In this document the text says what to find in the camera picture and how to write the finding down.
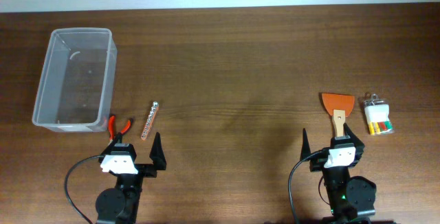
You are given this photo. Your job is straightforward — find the clear plastic container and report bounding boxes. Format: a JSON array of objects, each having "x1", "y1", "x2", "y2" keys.
[{"x1": 32, "y1": 27, "x2": 118, "y2": 133}]

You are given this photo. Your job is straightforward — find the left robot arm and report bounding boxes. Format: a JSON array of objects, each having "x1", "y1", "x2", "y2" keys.
[{"x1": 96, "y1": 133, "x2": 166, "y2": 224}]

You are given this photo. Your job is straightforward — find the left black cable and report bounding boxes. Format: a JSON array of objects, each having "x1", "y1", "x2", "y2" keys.
[{"x1": 63, "y1": 154, "x2": 106, "y2": 224}]

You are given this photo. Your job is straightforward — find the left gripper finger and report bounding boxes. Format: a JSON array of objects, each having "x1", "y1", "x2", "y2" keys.
[
  {"x1": 149, "y1": 132, "x2": 167, "y2": 170},
  {"x1": 109, "y1": 133, "x2": 123, "y2": 146}
]

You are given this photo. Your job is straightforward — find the orange socket bit rail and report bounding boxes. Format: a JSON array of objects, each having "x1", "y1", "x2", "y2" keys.
[{"x1": 140, "y1": 102, "x2": 160, "y2": 141}]

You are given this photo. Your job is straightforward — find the red handled pliers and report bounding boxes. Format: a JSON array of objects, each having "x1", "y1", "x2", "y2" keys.
[{"x1": 108, "y1": 114, "x2": 133, "y2": 142}]

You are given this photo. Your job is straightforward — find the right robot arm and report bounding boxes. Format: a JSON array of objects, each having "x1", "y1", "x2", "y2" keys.
[{"x1": 300, "y1": 124, "x2": 377, "y2": 223}]

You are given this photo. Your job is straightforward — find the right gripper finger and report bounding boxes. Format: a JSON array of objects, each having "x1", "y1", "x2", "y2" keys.
[
  {"x1": 344, "y1": 123, "x2": 364, "y2": 148},
  {"x1": 300, "y1": 128, "x2": 311, "y2": 161}
]

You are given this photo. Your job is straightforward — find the orange scraper wooden handle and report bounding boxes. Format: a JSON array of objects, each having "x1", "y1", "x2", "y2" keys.
[{"x1": 321, "y1": 93, "x2": 355, "y2": 137}]

